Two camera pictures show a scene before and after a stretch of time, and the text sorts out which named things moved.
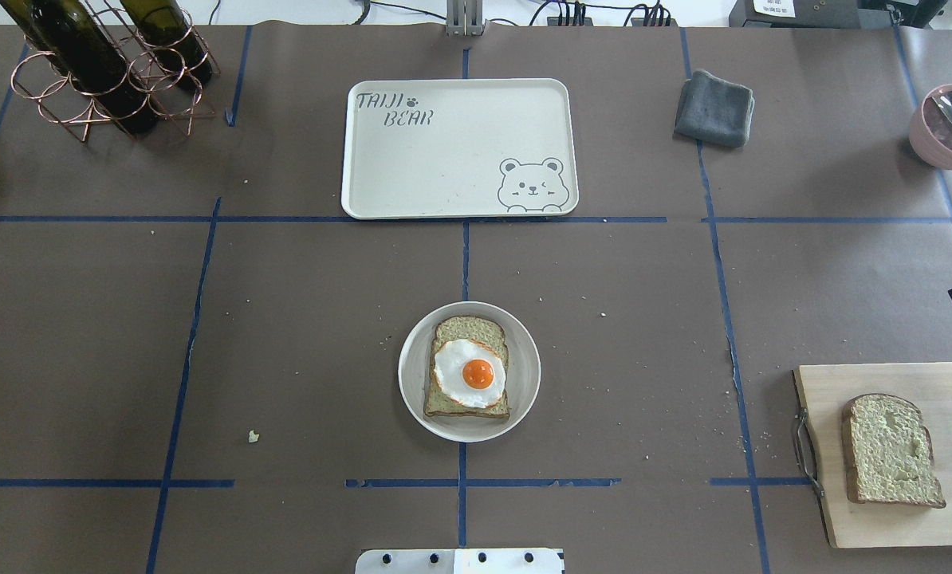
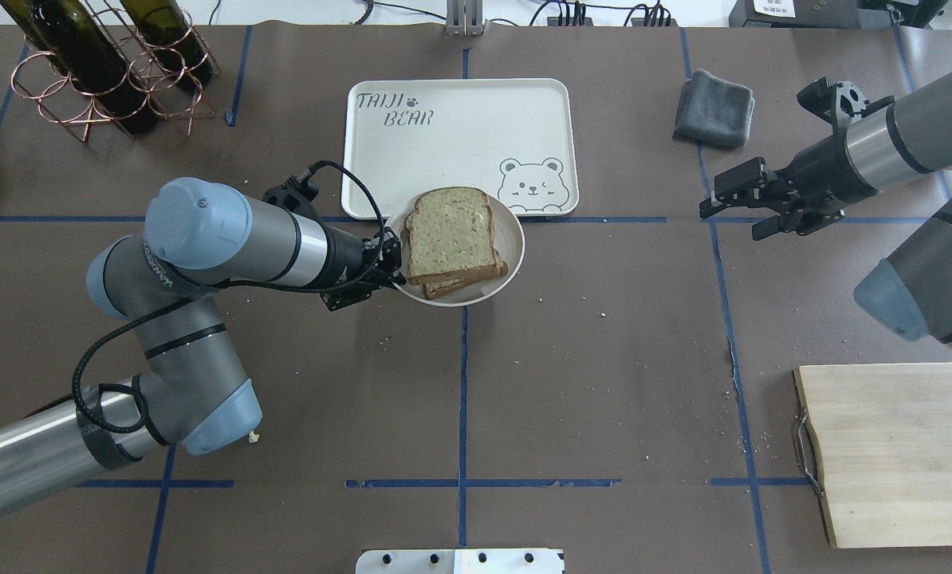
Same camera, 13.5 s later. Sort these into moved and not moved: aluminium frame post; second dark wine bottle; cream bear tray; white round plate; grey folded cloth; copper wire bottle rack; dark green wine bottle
Moved: white round plate
Not moved: second dark wine bottle; dark green wine bottle; aluminium frame post; grey folded cloth; cream bear tray; copper wire bottle rack
